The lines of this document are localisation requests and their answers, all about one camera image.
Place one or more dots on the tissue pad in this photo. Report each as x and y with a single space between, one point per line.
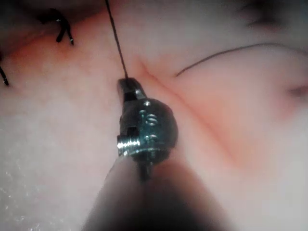
240 125

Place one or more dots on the black thread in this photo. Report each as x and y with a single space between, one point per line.
115 36

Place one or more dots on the right arm needle driver jaw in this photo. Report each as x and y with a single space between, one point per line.
121 86
133 87

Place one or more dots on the right arm needle driver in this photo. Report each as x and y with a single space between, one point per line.
149 125

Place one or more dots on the dark right arm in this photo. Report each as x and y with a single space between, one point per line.
168 204

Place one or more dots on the black stitching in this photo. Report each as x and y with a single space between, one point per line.
54 15

